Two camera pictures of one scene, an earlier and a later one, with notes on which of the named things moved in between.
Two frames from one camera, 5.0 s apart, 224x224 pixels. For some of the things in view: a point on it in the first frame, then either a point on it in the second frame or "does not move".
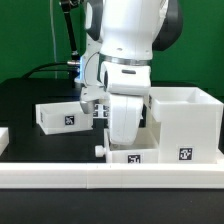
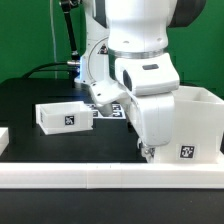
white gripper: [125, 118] -> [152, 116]
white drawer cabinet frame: [188, 124] does not move
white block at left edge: [4, 138] does not move
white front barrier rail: [106, 175] does not move
